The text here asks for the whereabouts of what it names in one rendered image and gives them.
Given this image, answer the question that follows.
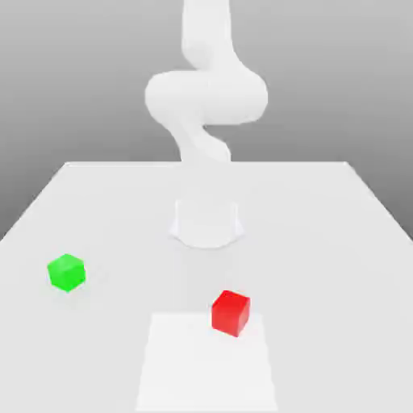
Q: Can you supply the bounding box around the small green cube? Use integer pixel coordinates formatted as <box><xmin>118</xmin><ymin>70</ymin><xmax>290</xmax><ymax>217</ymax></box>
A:
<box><xmin>47</xmin><ymin>253</ymin><xmax>87</xmax><ymax>294</ymax></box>

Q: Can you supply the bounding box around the small red cube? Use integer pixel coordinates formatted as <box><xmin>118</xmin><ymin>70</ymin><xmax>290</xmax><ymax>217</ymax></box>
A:
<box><xmin>211</xmin><ymin>289</ymin><xmax>252</xmax><ymax>339</ymax></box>

